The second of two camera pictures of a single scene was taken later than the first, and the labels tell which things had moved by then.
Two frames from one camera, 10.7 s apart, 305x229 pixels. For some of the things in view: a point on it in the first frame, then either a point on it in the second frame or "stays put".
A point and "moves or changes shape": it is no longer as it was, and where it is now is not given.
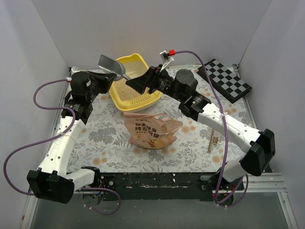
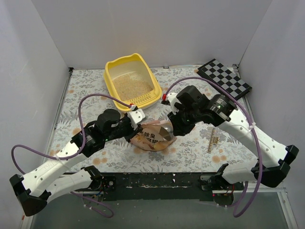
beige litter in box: [126, 92] stays put
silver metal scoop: [113, 66] -> [166, 131]
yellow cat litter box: [123, 97] stays put
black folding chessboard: [225, 80] stays put
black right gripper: [150, 78] -> [177, 122]
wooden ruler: [213, 140] stays put
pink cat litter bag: [150, 131] moves or changes shape
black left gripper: [105, 81] -> [129, 131]
